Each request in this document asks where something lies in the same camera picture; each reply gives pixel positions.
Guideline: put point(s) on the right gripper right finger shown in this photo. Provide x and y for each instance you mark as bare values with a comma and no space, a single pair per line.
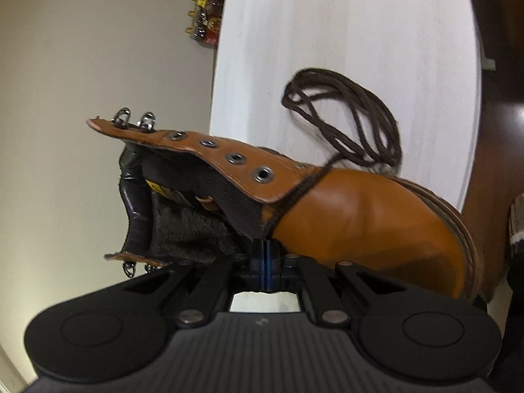
407,331

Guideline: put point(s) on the grey slipper foot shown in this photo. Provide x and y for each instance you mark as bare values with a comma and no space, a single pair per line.
516,226

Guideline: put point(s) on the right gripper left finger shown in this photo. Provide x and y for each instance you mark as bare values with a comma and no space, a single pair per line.
116,331

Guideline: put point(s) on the brown leather work boot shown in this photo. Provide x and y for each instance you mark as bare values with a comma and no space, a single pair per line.
331,214

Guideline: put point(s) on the cooking oil bottles cluster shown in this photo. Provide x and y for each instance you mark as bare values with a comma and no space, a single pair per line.
206,20

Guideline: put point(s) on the dark brown shoelace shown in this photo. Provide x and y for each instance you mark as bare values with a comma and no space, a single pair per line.
379,141

